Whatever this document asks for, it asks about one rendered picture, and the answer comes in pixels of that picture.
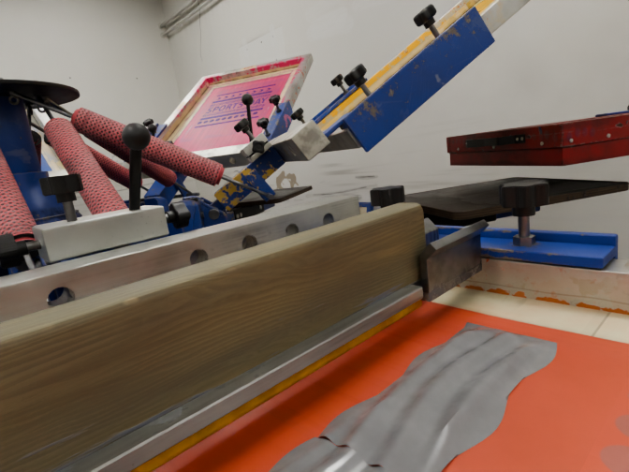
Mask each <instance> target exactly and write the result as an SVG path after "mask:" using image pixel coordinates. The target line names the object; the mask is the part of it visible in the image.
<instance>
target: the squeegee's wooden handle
mask: <svg viewBox="0 0 629 472"><path fill-rule="evenodd" d="M425 248H426V238H425V226H424V213H423V209H422V207H421V205H420V204H418V203H416V202H400V203H396V204H393V205H390V206H387V207H384V208H381V209H377V210H374V211H371V212H368V213H365V214H359V215H356V216H353V217H349V218H346V219H344V220H341V221H337V222H334V223H331V224H327V225H325V226H322V227H318V228H315V229H309V230H306V231H304V232H300V233H297V234H294V235H290V236H287V237H284V238H281V239H278V240H275V241H271V242H268V243H263V244H260V245H257V246H254V247H250V248H247V249H244V250H241V251H238V252H235V253H231V254H228V255H225V256H222V257H219V258H213V259H210V260H207V261H203V262H200V263H198V264H194V265H191V266H188V267H184V268H181V269H179V270H175V271H172V272H169V273H163V274H160V275H157V276H154V277H151V278H148V279H144V280H141V281H138V282H135V283H132V284H129V285H125V286H122V287H119V288H114V289H111V290H107V291H104V292H101V293H97V294H95V295H92V296H88V297H85V298H82V299H79V300H76V301H73V302H67V303H64V304H61V305H57V306H54V307H52V308H48V309H45V310H42V311H38V312H35V313H33V314H29V315H26V316H23V317H17V318H14V319H11V320H8V321H5V322H1V323H0V472H58V471H60V470H62V469H64V468H66V467H68V466H70V465H72V464H74V463H76V462H77V461H79V460H81V459H83V458H85V457H86V456H88V455H90V454H92V453H94V452H96V451H98V450H100V449H102V448H104V447H106V446H107V445H109V444H111V443H113V442H114V441H116V440H118V439H120V438H122V437H124V436H126V435H128V434H130V433H132V432H134V431H136V430H138V429H139V428H141V427H142V426H144V425H146V424H148V423H150V422H152V421H154V420H157V419H158V418H160V417H162V416H164V415H166V414H168V413H169V412H171V411H172V410H174V409H176V408H178V407H180V406H183V405H185V404H186V403H188V402H190V401H192V400H194V399H196V398H198V397H199V396H200V395H202V394H204V393H206V392H208V391H211V390H213V389H214V388H216V387H218V386H220V385H222V384H224V383H226V382H228V381H229V380H230V379H232V378H234V377H236V376H239V375H241V374H242V373H244V372H246V371H248V370H250V369H252V368H254V367H256V366H257V365H259V364H260V363H262V362H264V361H267V360H269V359H270V358H272V357H274V356H276V355H278V354H280V353H282V352H284V351H285V350H287V349H289V348H291V347H293V346H295V345H297V344H298V343H300V342H302V341H304V340H306V339H308V338H310V337H312V336H314V335H315V334H317V333H319V332H322V331H324V330H325V329H327V328H328V327H330V326H332V325H334V324H336V323H338V322H340V321H342V320H343V319H345V318H347V317H350V316H352V315H354V314H355V313H356V312H358V311H360V310H362V309H364V308H366V307H368V306H370V305H371V304H373V303H375V302H378V301H380V300H382V299H384V298H385V297H387V296H388V295H390V294H392V293H394V292H396V291H398V290H399V289H401V288H404V287H406V286H408V285H415V286H421V276H420V265H419V255H420V254H421V253H422V251H423V250H424V249H425Z"/></svg>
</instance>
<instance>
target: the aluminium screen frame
mask: <svg viewBox="0 0 629 472"><path fill-rule="evenodd" d="M481 260H482V262H481V263H482V271H480V272H479V273H476V274H475V275H473V276H471V277H470V278H468V279H467V280H465V281H463V282H462V283H460V284H459V285H457V286H456V287H460V288H470V289H476V290H482V291H487V292H493V293H499V294H504V295H510V296H517V297H522V298H528V299H534V300H539V301H545V302H556V303H561V304H567V305H573V306H578V307H584V308H590V309H595V310H601V311H607V312H612V313H618V314H624V315H629V260H626V259H615V258H613V259H612V260H611V261H610V262H609V263H608V264H607V265H606V266H605V267H604V268H603V269H595V268H585V267H577V266H567V265H558V264H548V263H540V262H531V261H521V260H512V259H503V258H485V257H481Z"/></svg>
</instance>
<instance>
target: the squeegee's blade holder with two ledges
mask: <svg viewBox="0 0 629 472"><path fill-rule="evenodd" d="M422 298H423V289H422V287H421V286H415V285H408V286H406V287H404V288H401V289H399V290H398V291H396V292H394V293H392V294H390V295H388V296H387V297H385V298H384V299H382V300H380V301H378V302H375V303H373V304H371V305H370V306H368V307H366V308H364V309H362V310H360V311H358V312H356V313H355V314H354V315H352V316H350V317H347V318H345V319H343V320H342V321H340V322H338V323H336V324H334V325H332V326H330V327H328V328H327V329H325V330H324V331H322V332H319V333H317V334H315V335H314V336H312V337H310V338H308V339H306V340H304V341H302V342H300V343H298V344H297V345H295V346H293V347H291V348H289V349H287V350H285V351H284V352H282V353H280V354H278V355H276V356H274V357H272V358H270V359H269V360H267V361H264V362H262V363H260V364H259V365H257V366H256V367H254V368H252V369H250V370H248V371H246V372H244V373H242V374H241V375H239V376H236V377H234V378H232V379H230V380H229V381H228V382H226V383H224V384H222V385H220V386H218V387H216V388H214V389H213V390H211V391H208V392H206V393H204V394H202V395H200V396H199V397H198V398H196V399H194V400H192V401H190V402H188V403H186V404H185V405H183V406H180V407H178V408H176V409H174V410H172V411H171V412H169V413H168V414H166V415H164V416H162V417H160V418H158V419H157V420H154V421H152V422H150V423H148V424H146V425H144V426H142V427H141V428H139V429H138V430H136V431H134V432H132V433H130V434H128V435H126V436H124V437H122V438H120V439H118V440H116V441H114V442H113V443H111V444H109V445H107V446H106V447H104V448H102V449H100V450H98V451H96V452H94V453H92V454H90V455H88V456H86V457H85V458H83V459H81V460H79V461H77V462H76V463H74V464H72V465H70V466H68V467H66V468H64V469H62V470H60V471H58V472H130V471H132V470H134V469H135V468H137V467H139V466H140V465H143V464H144V463H146V462H148V461H149V460H151V459H153V458H154V457H155V456H157V455H159V454H160V453H162V452H164V451H165V450H168V449H169V448H171V447H173V446H174V445H176V444H178V443H180V442H181V441H183V440H185V439H186V438H187V437H189V436H190V435H193V434H194V433H196V432H198V431H199V430H201V429H203V428H205V427H206V426H208V425H210V424H211V423H213V422H215V421H216V420H219V419H220V418H222V417H224V416H225V415H226V414H228V413H230V412H231V411H233V410H235V409H236V408H238V407H240V406H242V405H244V404H245V403H247V402H249V401H250V400H252V399H254V398H256V397H257V396H258V395H260V394H261V393H263V392H265V391H267V390H269V389H270V388H272V387H274V386H275V385H277V384H279V383H281V382H282V381H284V380H286V379H287V378H289V377H291V376H293V375H295V374H296V373H297V372H299V371H301V370H302V369H304V368H306V367H307V366H309V365H311V364H312V363H314V362H316V361H318V360H320V359H321V358H323V357H325V356H327V355H328V354H330V353H331V352H332V351H334V350H336V349H337V348H339V347H341V346H343V345H345V344H346V343H348V342H350V341H352V340H353V339H355V338H357V337H358V336H360V335H362V334H363V333H365V332H366V331H368V330H370V329H371V328H373V327H375V326H377V325H378V324H380V323H382V322H383V321H385V320H387V319H388V318H390V317H392V316H394V315H396V314H397V313H399V312H401V311H402V310H403V309H405V308H407V307H408V306H410V305H412V304H413V303H415V302H417V301H419V300H421V299H422Z"/></svg>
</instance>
